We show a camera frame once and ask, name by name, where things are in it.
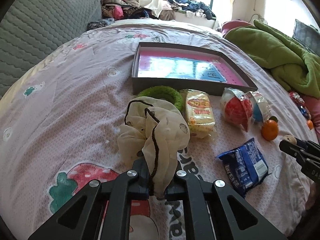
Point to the green blanket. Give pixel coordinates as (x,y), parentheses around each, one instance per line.
(290,64)

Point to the orange mandarin with leaf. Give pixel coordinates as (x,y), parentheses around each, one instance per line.
(270,129)

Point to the red surprise egg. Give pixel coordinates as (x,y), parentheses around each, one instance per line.
(236,108)

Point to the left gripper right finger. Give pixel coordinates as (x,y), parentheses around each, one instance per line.
(216,211)

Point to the clothes pile on windowsill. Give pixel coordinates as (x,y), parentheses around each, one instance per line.
(190,8)

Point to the pink pillow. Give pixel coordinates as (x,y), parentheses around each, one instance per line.
(227,26)

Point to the shallow box with pink book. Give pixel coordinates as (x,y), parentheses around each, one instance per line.
(186,67)

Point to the walnut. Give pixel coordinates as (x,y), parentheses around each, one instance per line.
(290,138)

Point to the dark patterned cloth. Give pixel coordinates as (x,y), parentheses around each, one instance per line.
(100,23)

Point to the yellow snack packet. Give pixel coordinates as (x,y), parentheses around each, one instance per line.
(199,114)

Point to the pink bedsheet with strawberries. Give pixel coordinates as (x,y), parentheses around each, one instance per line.
(60,123)

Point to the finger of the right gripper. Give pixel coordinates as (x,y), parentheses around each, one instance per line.
(308,146)
(295,150)

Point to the blue cookie packet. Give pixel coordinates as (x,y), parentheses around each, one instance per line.
(245,166)

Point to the wall television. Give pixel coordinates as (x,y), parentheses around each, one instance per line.
(307,36)

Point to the grey quilted headboard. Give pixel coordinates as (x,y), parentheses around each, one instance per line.
(33,29)

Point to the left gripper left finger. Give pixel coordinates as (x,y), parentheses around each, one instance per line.
(99,210)

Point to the clothes pile by headboard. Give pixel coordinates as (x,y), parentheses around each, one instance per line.
(124,10)

